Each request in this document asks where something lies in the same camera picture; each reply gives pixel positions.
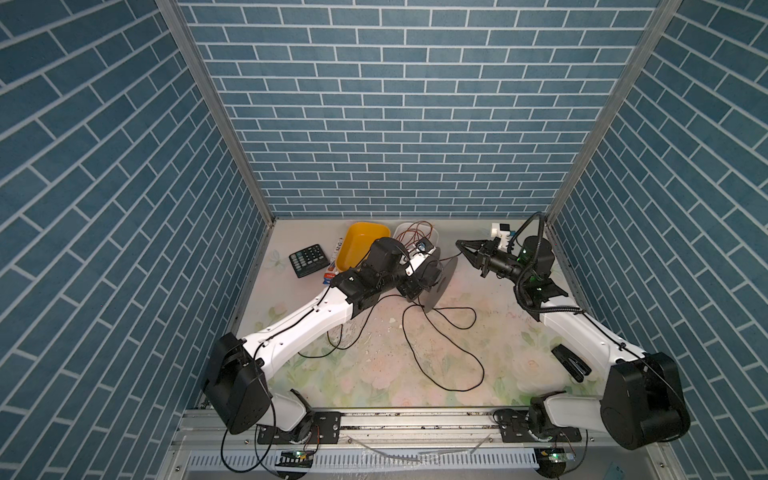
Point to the black stapler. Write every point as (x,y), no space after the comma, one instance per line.
(574,365)

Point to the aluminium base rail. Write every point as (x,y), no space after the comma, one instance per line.
(408,443)

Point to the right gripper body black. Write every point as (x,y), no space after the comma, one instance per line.
(503,264)

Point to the yellow plastic tub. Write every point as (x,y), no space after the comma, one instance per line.
(359,238)

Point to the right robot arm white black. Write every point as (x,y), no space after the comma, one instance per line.
(641,401)

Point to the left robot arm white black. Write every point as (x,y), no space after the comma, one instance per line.
(235,380)

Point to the grey perforated cable spool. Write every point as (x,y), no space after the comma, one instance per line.
(445,272)

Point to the pencil box blue white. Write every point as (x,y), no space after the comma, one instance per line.
(332,269)

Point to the black calculator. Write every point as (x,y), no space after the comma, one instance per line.
(309,260)

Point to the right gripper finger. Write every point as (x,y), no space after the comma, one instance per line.
(479,260)
(475,246)

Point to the white plastic tub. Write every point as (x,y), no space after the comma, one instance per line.
(408,233)

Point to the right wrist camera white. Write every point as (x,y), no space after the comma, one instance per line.
(504,232)

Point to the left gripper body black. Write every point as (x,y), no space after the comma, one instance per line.
(407,285)

